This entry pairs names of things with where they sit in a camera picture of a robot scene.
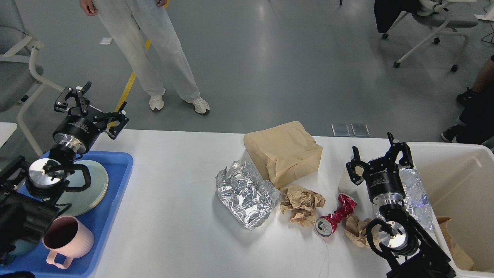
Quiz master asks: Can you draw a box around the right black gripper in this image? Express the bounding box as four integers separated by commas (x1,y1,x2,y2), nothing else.
346,132,414,205

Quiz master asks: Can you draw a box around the seated person in black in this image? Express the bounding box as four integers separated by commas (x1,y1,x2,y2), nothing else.
441,56,494,145

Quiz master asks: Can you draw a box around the blue plastic tray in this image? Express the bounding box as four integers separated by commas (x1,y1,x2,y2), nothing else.
0,150,134,278

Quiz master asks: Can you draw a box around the white paper cup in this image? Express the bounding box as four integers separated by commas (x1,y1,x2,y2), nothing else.
338,164,369,201

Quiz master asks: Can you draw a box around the crushed red can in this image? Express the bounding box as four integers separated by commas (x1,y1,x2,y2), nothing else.
314,193,357,237

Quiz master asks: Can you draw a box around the black jacket on chair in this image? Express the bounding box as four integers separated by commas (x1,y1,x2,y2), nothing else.
374,0,421,34

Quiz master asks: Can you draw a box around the crumpled brown paper ball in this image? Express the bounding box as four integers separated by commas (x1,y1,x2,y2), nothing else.
279,184,326,227

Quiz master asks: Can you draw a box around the grey office chair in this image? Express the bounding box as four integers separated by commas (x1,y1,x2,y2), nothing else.
393,0,478,72
0,0,63,156

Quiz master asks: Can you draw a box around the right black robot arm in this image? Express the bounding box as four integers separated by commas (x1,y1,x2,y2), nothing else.
346,132,456,278

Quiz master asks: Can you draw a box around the grey office chair right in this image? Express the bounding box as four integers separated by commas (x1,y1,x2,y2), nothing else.
393,0,478,72

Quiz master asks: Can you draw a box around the crumpled aluminium foil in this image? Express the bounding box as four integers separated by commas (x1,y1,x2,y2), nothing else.
215,160,281,231

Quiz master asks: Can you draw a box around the brown paper bag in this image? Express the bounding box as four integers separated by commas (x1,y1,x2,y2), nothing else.
243,121,323,190

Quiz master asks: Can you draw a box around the white waste bin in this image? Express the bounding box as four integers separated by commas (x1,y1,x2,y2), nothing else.
409,142,494,278

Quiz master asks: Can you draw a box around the mint green plate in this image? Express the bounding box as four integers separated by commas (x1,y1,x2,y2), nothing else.
57,160,109,216

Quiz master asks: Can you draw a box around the grey office chair left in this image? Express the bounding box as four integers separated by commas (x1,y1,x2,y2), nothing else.
0,0,63,156

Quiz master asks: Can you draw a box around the pink plate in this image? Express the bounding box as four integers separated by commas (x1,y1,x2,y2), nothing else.
60,181,109,216

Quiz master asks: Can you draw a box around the person in light trousers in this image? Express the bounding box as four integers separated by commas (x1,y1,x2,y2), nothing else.
80,0,211,115

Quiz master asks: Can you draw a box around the brown paper in bin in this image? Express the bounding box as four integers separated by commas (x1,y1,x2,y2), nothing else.
436,216,474,271

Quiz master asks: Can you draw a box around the pink mug dark inside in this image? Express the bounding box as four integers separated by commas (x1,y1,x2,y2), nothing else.
42,216,94,269

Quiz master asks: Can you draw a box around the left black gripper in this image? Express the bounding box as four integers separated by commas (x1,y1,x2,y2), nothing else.
52,81,129,154

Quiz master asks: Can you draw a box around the teal mug yellow inside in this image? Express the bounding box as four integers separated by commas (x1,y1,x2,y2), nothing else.
4,239,38,261

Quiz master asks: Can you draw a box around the white side table edge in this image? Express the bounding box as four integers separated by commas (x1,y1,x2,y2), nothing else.
0,122,17,147

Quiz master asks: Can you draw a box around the small crumpled brown paper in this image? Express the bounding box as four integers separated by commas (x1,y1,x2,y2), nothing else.
345,215,373,248

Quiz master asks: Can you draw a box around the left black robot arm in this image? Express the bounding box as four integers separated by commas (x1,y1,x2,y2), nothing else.
1,82,129,269

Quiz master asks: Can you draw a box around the crushed clear plastic bottle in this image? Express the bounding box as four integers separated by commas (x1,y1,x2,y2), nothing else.
373,168,436,234

